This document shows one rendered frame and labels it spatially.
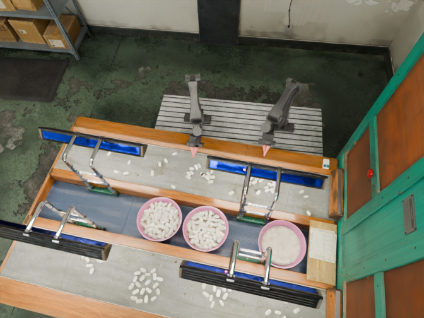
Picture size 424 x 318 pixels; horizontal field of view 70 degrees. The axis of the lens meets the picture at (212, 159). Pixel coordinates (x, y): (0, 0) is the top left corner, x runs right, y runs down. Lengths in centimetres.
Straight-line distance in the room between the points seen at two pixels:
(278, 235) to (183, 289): 61
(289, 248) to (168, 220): 72
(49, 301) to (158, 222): 68
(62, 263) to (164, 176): 76
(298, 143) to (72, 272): 162
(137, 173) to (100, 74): 191
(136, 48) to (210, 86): 105
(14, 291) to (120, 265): 56
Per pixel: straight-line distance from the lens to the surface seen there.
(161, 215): 190
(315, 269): 182
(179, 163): 201
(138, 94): 340
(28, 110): 374
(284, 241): 186
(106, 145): 178
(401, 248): 126
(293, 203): 193
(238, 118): 227
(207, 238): 182
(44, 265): 205
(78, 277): 195
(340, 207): 187
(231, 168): 160
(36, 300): 200
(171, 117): 230
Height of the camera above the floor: 251
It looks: 62 degrees down
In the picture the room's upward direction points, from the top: 3 degrees counter-clockwise
